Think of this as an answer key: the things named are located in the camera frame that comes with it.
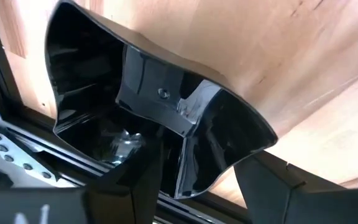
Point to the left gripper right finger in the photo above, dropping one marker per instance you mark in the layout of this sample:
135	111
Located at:
269	193

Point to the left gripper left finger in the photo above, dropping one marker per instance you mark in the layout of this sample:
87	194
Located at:
126	199

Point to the black wavy square plate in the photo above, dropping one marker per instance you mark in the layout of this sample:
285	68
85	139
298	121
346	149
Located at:
82	62

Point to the white perforated bracket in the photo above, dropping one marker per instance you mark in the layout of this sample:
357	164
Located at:
17	155

